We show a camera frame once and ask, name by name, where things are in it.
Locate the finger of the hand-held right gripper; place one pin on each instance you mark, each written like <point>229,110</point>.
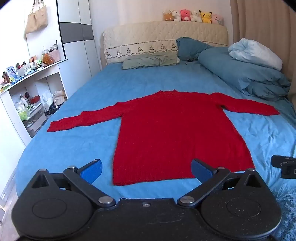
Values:
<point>288,171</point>
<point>277,161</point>

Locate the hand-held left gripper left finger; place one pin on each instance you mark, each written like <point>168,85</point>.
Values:
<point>93,170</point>

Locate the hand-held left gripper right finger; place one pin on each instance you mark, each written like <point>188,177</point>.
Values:
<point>200,170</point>

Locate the red knit sweater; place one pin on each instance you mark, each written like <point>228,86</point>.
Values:
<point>175,134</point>

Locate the blue fluffy rug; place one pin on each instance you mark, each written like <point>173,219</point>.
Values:
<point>285,215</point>

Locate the bed with blue sheet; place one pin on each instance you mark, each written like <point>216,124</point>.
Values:
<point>92,97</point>

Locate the red box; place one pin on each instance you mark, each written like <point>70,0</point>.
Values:
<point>34,99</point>

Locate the teal duvet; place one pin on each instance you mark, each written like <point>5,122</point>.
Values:
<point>242,74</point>

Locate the white bottle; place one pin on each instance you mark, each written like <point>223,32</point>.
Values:
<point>23,100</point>

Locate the white shelf unit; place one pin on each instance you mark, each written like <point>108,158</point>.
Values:
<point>53,69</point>

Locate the small dark object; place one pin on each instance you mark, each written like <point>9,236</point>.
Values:
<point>188,61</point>

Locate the light blue blanket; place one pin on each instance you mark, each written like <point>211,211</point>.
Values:
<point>254,52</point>

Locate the orange plush bear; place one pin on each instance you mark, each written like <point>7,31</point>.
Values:
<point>47,59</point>

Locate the pink basket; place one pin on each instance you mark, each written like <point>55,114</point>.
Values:
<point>55,55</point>

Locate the green pillow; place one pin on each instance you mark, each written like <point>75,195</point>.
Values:
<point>148,60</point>

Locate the teal pillow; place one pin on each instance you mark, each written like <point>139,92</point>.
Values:
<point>189,47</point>

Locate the white and grey wardrobe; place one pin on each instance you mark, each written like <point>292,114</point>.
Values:
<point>78,34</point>

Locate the beige curtain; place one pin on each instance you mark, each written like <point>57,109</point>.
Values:
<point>261,20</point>

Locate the beige quilted headboard cover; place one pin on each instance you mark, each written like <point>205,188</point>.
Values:
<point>143,37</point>

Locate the row of plush toys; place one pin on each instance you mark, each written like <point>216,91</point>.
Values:
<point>185,15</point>

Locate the beige handbag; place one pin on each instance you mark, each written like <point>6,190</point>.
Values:
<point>37,22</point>

